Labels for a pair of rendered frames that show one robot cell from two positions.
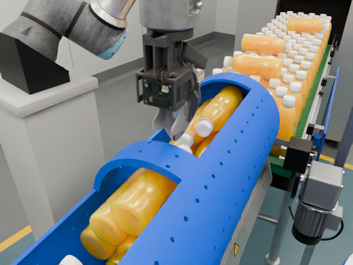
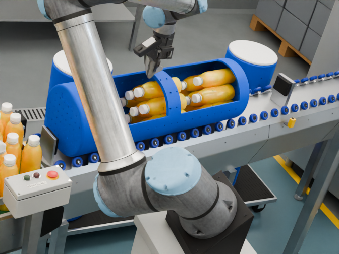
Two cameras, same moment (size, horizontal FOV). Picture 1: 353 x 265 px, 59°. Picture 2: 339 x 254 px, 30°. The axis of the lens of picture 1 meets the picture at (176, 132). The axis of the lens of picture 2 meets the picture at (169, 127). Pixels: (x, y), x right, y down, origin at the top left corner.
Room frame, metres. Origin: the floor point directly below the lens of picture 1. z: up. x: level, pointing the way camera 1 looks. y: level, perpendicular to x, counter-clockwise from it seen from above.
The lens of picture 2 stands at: (2.63, 0.82, 2.44)
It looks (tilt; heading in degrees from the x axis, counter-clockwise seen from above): 32 degrees down; 198
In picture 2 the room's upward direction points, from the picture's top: 15 degrees clockwise
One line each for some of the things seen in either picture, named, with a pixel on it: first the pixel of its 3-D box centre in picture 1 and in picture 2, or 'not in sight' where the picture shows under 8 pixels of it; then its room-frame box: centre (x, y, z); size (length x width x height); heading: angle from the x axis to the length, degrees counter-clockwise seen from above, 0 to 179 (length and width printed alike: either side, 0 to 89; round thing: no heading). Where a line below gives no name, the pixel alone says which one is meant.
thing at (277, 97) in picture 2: not in sight; (281, 90); (-0.31, 0.42, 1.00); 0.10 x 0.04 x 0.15; 63
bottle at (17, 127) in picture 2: not in sight; (13, 140); (0.95, -0.30, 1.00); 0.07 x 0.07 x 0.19
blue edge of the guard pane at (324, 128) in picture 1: (315, 138); not in sight; (1.32, -0.70, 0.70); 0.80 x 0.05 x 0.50; 153
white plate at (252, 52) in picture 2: not in sight; (252, 52); (-0.57, 0.16, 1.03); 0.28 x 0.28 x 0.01
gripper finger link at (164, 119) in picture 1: (162, 121); (156, 69); (0.49, 0.03, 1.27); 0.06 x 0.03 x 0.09; 153
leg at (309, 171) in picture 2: not in sight; (314, 161); (-0.96, 0.68, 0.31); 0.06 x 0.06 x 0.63; 63
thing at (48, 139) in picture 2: not in sight; (49, 144); (0.87, -0.19, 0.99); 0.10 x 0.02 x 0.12; 63
